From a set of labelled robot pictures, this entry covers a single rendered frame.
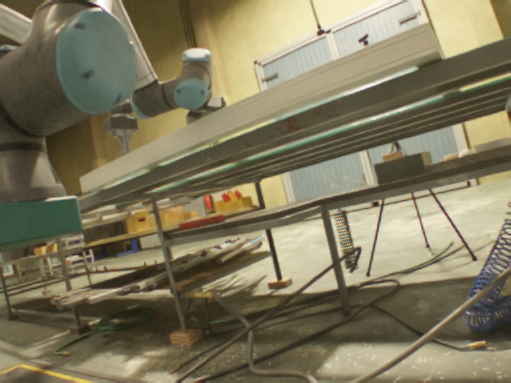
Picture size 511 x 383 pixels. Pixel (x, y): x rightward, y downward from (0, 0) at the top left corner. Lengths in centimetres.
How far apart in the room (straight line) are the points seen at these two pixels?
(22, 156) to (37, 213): 10
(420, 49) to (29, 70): 75
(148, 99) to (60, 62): 59
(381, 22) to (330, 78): 713
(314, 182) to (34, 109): 780
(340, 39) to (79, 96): 780
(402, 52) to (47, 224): 78
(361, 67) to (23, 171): 73
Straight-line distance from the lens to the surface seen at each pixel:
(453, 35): 774
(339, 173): 794
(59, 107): 57
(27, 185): 62
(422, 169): 172
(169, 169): 134
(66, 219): 63
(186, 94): 105
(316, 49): 841
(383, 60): 89
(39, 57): 57
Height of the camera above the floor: 64
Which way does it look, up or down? 4 degrees up
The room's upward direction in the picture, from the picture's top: 13 degrees counter-clockwise
